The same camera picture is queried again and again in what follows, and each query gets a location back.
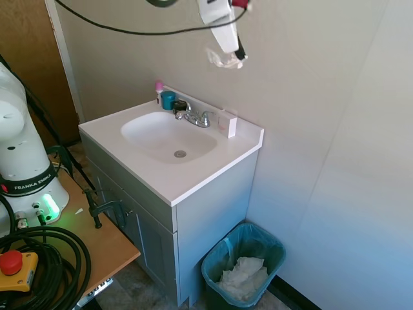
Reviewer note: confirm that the black metal clamp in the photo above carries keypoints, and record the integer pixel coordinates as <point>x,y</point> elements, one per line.
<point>109,206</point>

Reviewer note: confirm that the pink capped bottle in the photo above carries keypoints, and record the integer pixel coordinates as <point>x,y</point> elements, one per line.
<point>158,90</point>

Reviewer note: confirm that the discarded white tissues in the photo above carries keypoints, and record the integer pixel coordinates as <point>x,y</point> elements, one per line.
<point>245,274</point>

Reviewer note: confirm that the brown wooden door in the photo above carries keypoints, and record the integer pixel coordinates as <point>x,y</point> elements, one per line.
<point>29,64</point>

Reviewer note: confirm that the chrome sink drain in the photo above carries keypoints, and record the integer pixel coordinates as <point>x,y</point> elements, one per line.
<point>180,154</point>

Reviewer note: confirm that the white vanity sink top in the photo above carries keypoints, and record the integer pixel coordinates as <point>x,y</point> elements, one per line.
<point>222,155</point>

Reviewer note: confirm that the black baseboard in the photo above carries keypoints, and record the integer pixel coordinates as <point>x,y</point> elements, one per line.
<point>297,295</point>

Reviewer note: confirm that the teal trash bin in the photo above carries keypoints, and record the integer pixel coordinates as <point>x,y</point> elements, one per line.
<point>219,292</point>

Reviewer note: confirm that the white tissue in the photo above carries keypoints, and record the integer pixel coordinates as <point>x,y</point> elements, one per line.
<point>226,60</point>

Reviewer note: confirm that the translucent bin liner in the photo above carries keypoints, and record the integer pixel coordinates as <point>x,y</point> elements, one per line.
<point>255,239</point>

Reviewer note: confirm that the yellow emergency stop button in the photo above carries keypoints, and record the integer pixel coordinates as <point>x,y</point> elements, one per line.
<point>16,268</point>

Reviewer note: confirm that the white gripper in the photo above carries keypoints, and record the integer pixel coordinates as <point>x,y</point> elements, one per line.
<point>214,11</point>

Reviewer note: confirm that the dark patterned jar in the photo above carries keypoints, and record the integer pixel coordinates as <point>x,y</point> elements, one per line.
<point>180,106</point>

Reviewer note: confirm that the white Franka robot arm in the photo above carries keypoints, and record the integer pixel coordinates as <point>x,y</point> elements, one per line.
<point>22,155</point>

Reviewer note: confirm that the chrome faucet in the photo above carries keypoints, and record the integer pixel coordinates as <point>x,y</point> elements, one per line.
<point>197,119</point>

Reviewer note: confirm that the grey vanity cabinet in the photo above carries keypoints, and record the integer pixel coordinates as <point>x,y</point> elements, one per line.
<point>206,239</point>

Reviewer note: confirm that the wooden table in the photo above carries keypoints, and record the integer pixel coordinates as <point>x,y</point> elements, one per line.
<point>103,245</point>

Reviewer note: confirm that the white rectangular box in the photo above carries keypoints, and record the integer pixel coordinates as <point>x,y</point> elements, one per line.
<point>229,126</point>

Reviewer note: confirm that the teal cup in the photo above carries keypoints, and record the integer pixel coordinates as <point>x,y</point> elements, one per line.
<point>167,100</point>

